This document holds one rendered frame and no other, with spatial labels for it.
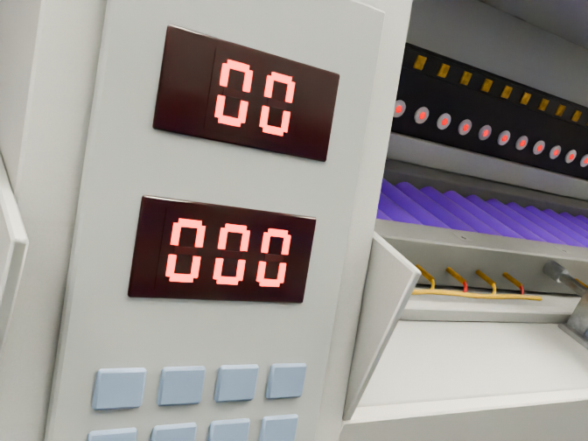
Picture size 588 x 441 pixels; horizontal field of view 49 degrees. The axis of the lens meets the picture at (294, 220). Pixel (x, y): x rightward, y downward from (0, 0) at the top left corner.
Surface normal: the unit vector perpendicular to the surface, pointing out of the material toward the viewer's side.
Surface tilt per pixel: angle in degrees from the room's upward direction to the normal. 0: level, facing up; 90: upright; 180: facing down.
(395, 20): 90
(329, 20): 90
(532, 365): 21
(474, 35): 90
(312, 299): 90
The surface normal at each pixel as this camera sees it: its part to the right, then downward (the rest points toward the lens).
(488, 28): 0.55, 0.13
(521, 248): 0.34, -0.88
